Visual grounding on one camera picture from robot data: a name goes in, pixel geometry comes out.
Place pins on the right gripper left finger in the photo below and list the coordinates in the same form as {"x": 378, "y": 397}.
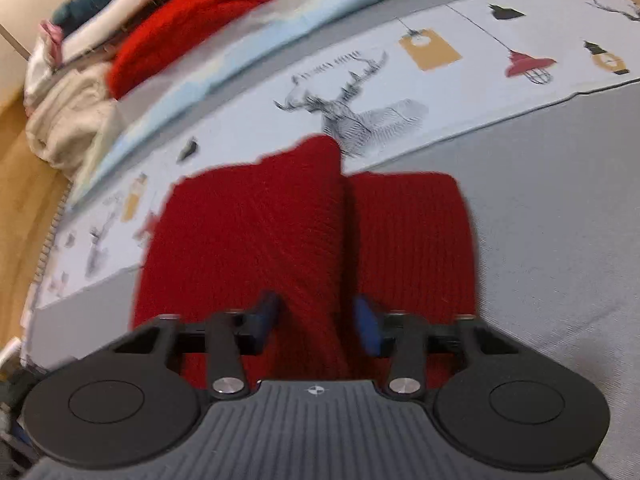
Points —
{"x": 223, "y": 338}

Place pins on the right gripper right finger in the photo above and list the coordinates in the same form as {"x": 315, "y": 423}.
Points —
{"x": 408, "y": 340}

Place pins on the dark red knit sweater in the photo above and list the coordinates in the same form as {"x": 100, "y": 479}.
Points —
{"x": 293, "y": 224}

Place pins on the printed grey bed sheet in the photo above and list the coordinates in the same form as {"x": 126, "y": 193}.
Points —
{"x": 554, "y": 197}

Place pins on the cream folded blankets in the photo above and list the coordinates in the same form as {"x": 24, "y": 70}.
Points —
{"x": 62, "y": 128}

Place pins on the bright red folded blanket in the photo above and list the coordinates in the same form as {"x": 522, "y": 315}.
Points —
{"x": 169, "y": 33}

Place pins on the white folded pillow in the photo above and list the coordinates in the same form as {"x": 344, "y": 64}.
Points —
{"x": 52, "y": 55}

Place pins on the light blue duvet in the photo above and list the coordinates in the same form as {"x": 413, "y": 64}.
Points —
{"x": 147, "y": 109}

